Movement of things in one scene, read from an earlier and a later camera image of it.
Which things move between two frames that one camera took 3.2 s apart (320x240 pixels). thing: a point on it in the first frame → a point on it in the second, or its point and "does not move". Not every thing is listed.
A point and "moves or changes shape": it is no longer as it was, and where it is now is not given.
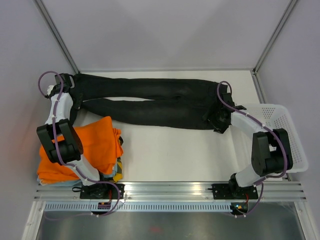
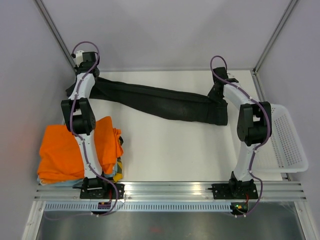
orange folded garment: [102, 145] does not move
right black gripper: [221, 127] → [212, 96]
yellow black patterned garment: [119, 176] does not move
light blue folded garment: [75, 182] does not move
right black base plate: [226, 191] does not move
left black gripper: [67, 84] → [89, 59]
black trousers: [176, 104] moves or changes shape
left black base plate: [101, 191] does not move
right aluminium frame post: [289, 8] does not move
